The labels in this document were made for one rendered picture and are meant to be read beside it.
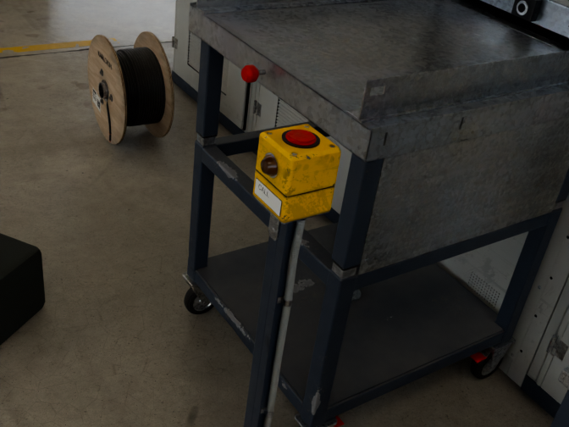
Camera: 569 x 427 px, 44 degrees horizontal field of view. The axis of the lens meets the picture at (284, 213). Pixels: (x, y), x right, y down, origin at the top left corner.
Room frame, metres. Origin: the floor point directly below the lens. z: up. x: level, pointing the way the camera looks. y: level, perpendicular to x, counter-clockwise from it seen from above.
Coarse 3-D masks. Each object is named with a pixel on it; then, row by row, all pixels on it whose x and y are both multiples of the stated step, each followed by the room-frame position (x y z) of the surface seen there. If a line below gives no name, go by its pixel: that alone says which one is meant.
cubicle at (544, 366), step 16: (560, 304) 1.37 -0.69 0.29; (560, 320) 1.36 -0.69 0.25; (544, 336) 1.37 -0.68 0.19; (560, 336) 1.33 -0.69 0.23; (544, 352) 1.36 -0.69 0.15; (560, 352) 1.31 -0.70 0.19; (544, 368) 1.33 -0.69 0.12; (560, 368) 1.30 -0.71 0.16; (528, 384) 1.36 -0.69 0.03; (544, 384) 1.32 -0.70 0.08; (560, 384) 1.29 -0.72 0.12; (544, 400) 1.32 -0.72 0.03; (560, 400) 1.28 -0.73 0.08
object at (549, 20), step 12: (480, 0) 1.79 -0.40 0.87; (492, 0) 1.76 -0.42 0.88; (504, 0) 1.74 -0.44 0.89; (552, 0) 1.64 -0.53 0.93; (540, 12) 1.65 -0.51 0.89; (552, 12) 1.63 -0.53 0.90; (564, 12) 1.60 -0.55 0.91; (540, 24) 1.64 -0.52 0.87; (552, 24) 1.62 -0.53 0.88; (564, 24) 1.60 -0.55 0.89
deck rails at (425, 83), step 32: (224, 0) 1.50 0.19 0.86; (256, 0) 1.55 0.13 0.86; (288, 0) 1.60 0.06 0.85; (320, 0) 1.65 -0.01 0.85; (352, 0) 1.68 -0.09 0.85; (384, 0) 1.73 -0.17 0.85; (480, 64) 1.17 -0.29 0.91; (512, 64) 1.23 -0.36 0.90; (544, 64) 1.28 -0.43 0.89; (384, 96) 1.05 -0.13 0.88; (416, 96) 1.09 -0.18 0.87; (448, 96) 1.14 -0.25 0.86; (480, 96) 1.19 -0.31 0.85
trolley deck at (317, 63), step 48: (432, 0) 1.80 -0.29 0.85; (240, 48) 1.32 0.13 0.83; (288, 48) 1.31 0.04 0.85; (336, 48) 1.35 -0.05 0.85; (384, 48) 1.39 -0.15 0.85; (432, 48) 1.43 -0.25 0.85; (480, 48) 1.48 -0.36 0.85; (528, 48) 1.52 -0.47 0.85; (288, 96) 1.18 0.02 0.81; (336, 96) 1.11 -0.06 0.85; (528, 96) 1.24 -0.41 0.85; (384, 144) 1.02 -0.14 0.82; (432, 144) 1.09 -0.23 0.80
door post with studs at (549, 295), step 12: (564, 252) 1.40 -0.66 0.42; (564, 264) 1.39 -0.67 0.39; (552, 276) 1.41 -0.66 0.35; (564, 276) 1.39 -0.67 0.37; (552, 288) 1.40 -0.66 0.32; (540, 300) 1.41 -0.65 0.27; (552, 300) 1.39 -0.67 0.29; (540, 312) 1.40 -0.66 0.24; (540, 324) 1.39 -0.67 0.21; (528, 336) 1.41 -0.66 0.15; (540, 336) 1.38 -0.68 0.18; (528, 348) 1.40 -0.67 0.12; (516, 360) 1.41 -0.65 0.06; (528, 360) 1.39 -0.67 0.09; (516, 372) 1.40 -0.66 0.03
